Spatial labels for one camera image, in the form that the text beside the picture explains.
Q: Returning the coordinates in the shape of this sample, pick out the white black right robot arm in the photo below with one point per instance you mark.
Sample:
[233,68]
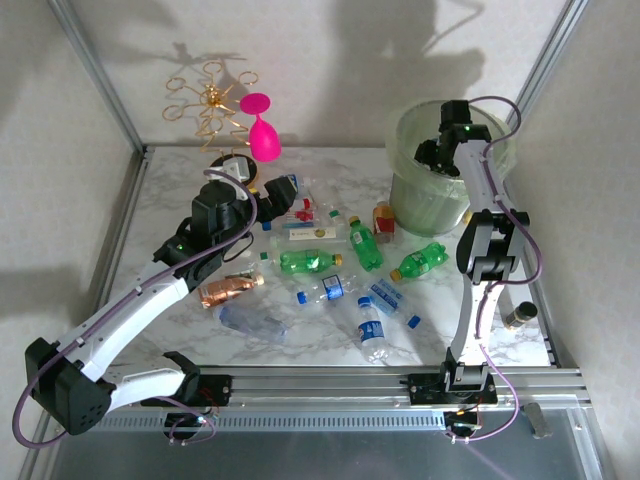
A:
[470,310]

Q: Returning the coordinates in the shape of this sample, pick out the aluminium frame post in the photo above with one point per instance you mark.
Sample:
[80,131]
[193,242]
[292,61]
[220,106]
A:
[552,50]
[100,75]

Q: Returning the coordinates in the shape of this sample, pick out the green bottle yellow cap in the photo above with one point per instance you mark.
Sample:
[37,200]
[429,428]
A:
[422,261]
[367,247]
[305,262]

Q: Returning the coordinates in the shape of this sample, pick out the mesh bin with green bag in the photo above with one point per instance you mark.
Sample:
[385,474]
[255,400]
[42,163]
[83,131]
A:
[425,205]

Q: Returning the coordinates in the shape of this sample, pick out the small clear bottle green cap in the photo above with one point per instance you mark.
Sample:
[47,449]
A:
[264,256]

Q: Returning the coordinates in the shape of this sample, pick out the red yellow label bottle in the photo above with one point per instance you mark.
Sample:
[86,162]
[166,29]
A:
[384,220]

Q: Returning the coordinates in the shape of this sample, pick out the clear bottle small green label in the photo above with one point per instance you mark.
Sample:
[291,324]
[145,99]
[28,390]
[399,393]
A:
[334,214]

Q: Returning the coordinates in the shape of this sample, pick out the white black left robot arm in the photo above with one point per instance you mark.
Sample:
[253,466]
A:
[145,306]

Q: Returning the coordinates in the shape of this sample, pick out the soda water bottle blue cap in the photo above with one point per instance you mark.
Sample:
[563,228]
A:
[387,299]

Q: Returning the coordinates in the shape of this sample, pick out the pale blue tinted clear bottle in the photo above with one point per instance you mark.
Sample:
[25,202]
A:
[250,322]

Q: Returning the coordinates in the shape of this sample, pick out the crushed clear bottle blue cap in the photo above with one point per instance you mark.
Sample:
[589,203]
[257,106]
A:
[331,288]

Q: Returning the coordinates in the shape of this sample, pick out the pink plastic wine glass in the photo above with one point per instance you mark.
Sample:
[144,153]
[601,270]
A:
[264,142]

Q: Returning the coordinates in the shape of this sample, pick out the clear water bottle blue cap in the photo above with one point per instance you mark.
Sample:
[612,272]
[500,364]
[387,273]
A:
[371,330]

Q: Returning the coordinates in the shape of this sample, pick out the aluminium mounting rail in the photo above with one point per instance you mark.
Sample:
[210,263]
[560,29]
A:
[325,387]

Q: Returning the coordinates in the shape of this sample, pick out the small black connector board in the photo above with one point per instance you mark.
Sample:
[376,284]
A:
[200,420]
[462,425]

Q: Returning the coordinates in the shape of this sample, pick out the clear bottle cream paper label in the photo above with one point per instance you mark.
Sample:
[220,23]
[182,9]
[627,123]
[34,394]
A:
[310,233]

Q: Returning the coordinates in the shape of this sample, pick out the dark brown gold-band bottle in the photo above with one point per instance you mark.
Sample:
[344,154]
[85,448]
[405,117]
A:
[520,315]

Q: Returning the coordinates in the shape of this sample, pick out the copper coloured shiny bottle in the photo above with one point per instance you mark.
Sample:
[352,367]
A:
[225,291]

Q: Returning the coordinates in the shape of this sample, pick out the aluminium table side rail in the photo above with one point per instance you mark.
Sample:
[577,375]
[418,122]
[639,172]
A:
[547,345]
[127,210]

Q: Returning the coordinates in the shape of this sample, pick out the grey metal latch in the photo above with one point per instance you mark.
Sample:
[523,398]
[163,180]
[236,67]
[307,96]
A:
[536,421]

